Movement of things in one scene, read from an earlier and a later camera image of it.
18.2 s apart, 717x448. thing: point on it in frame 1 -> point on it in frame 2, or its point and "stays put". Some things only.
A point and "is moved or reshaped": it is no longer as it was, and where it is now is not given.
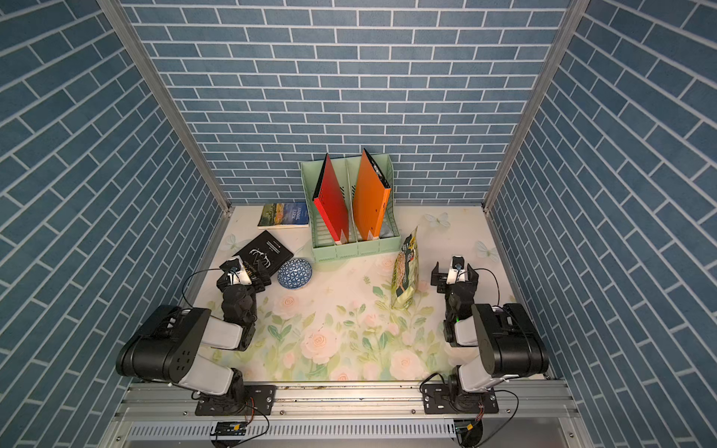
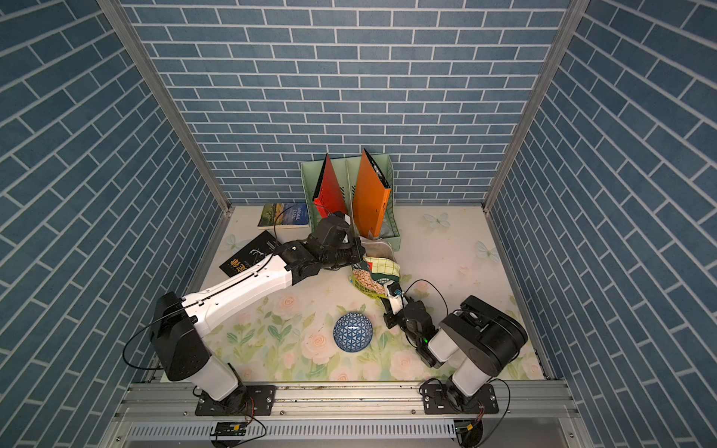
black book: x=266 y=249 stays put
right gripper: x=442 y=282 -> x=390 y=318
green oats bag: x=405 y=273 -> x=372 y=273
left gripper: x=259 y=285 -> x=354 y=244
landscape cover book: x=284 y=216 stays put
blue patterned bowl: x=294 y=273 is moved or reshaped
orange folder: x=371 y=199 stays put
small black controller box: x=230 y=428 stays put
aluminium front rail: x=530 y=414 stays put
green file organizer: x=346 y=169 stays put
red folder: x=331 y=203 stays put
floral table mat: x=336 y=319 stays put
